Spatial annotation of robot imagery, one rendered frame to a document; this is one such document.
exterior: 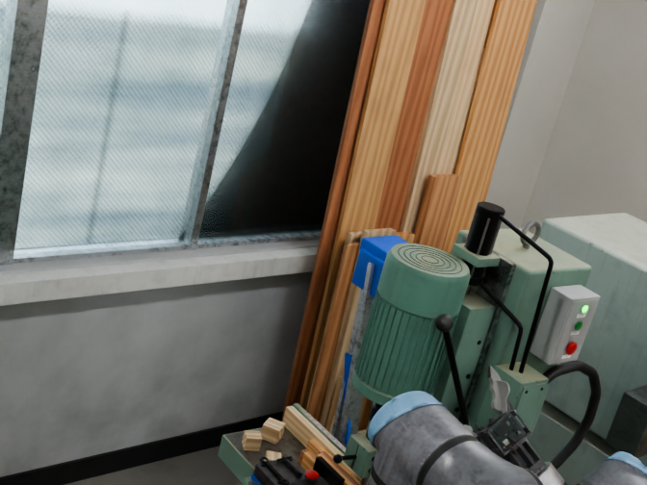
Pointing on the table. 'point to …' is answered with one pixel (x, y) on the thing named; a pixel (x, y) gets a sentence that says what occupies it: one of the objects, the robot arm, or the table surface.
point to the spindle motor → (409, 321)
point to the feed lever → (452, 362)
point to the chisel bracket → (365, 453)
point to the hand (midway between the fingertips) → (458, 388)
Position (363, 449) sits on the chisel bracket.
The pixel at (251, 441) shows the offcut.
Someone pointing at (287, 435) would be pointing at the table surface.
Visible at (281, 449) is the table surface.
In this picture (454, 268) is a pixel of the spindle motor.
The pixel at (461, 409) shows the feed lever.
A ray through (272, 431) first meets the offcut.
